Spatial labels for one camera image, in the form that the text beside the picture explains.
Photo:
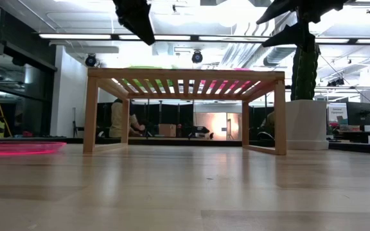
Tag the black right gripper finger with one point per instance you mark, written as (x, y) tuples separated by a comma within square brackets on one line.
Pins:
[(283, 9), (292, 35)]

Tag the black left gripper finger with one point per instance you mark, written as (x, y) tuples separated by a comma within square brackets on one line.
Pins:
[(140, 27)]

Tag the wooden slatted shelf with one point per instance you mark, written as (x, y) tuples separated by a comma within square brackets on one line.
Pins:
[(185, 74)]

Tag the tall green cactus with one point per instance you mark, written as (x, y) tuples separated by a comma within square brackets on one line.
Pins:
[(305, 77)]

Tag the black overhead light bar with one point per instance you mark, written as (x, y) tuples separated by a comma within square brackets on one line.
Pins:
[(226, 39)]

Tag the white printed sign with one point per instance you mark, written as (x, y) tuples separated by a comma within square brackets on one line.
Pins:
[(337, 112)]

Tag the white planter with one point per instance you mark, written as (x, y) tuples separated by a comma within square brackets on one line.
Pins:
[(307, 125)]

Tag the standing person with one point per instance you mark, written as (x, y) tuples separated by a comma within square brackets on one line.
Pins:
[(117, 118)]

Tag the black computer monitor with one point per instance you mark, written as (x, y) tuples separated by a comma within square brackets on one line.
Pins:
[(359, 114)]

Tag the cardboard box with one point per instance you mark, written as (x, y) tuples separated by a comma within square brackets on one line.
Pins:
[(167, 130)]

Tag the black ceiling dome camera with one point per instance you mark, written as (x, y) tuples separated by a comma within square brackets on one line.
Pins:
[(91, 60), (197, 57)]

